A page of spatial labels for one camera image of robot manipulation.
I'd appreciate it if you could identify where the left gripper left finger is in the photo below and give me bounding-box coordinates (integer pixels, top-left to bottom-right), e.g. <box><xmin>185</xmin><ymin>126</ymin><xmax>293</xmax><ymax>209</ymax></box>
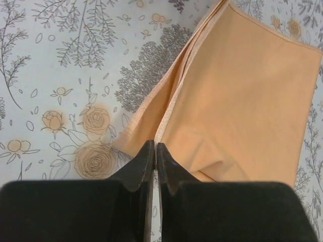
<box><xmin>1</xmin><ymin>140</ymin><xmax>154</xmax><ymax>241</ymax></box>

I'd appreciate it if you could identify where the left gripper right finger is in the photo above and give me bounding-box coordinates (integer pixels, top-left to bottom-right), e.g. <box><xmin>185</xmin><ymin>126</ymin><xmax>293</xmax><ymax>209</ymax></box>
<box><xmin>156</xmin><ymin>143</ymin><xmax>317</xmax><ymax>241</ymax></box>

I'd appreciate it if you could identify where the orange satin napkin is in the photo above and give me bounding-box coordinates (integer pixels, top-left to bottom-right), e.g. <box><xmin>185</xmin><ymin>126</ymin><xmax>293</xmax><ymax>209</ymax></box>
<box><xmin>113</xmin><ymin>1</ymin><xmax>322</xmax><ymax>186</ymax></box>

